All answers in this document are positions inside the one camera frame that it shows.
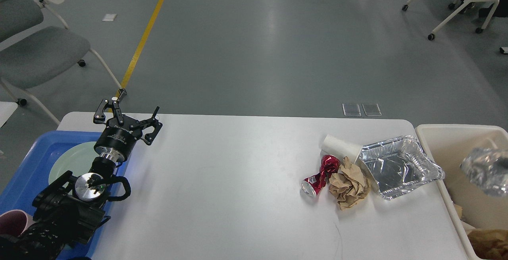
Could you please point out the grey chair left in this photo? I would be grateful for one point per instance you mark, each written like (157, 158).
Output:
(42, 55)

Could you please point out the brown paper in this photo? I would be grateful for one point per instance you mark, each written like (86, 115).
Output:
(349, 186)

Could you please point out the grey floor plate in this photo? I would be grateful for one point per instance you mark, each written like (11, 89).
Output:
(351, 110)
(371, 109)

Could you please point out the crushed red can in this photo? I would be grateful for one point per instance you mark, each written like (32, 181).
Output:
(311, 186)

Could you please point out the blue plastic tray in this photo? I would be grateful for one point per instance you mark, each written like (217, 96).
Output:
(32, 177)

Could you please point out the pink mug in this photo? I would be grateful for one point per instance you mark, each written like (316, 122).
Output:
(15, 222)

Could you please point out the aluminium foil tray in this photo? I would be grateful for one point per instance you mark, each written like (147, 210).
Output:
(399, 166)

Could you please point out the light green plate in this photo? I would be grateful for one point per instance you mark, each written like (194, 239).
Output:
(77, 159)

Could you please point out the brown paper bag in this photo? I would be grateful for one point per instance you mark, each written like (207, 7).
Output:
(490, 244)

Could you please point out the aluminium foil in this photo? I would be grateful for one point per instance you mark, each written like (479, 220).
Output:
(487, 168)

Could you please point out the beige plastic bin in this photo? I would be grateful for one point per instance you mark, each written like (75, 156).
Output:
(448, 145)

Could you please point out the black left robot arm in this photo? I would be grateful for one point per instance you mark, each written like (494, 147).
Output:
(71, 208)

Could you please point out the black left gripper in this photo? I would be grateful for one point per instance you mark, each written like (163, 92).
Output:
(117, 141)

